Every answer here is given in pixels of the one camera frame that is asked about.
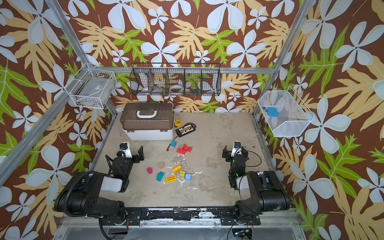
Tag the red arch block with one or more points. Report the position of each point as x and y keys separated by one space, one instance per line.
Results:
x=187 y=148

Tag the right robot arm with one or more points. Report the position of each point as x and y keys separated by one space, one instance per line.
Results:
x=266 y=191

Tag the orange cylinder block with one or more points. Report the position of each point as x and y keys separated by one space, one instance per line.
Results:
x=177 y=169

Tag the brown lid white toolbox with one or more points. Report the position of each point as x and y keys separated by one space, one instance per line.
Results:
x=148 y=121

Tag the red rectangular block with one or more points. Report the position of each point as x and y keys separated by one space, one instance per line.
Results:
x=181 y=151

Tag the blue object in basket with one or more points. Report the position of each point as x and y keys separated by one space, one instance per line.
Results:
x=272 y=112

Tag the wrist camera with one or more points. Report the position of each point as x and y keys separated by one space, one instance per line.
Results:
x=236 y=148
x=126 y=145

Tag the white mesh basket right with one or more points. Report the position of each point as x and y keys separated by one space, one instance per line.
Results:
x=294 y=115

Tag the white wire basket left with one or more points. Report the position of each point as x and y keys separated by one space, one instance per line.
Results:
x=92 y=88

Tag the yellow striped block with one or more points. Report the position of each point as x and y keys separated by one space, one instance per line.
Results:
x=171 y=179

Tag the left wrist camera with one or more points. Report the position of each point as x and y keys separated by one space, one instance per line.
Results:
x=126 y=145

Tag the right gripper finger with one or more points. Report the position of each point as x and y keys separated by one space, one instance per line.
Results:
x=225 y=153
x=244 y=152

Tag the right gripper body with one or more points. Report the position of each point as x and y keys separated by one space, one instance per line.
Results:
x=235 y=157

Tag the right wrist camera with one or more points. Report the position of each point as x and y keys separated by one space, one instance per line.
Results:
x=236 y=148

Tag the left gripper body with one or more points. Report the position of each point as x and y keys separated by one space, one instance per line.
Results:
x=129 y=163

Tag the black wire wall basket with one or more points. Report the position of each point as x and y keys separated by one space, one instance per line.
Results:
x=163 y=79

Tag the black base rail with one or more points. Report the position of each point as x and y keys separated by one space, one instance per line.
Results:
x=219 y=216

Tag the yellow tape measure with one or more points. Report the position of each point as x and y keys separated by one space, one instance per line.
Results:
x=177 y=123

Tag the black charging board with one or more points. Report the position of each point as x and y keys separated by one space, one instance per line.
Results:
x=185 y=130

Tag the teal triangular block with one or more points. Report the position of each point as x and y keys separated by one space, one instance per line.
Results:
x=160 y=176

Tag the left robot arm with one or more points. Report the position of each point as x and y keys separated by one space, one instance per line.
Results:
x=81 y=196

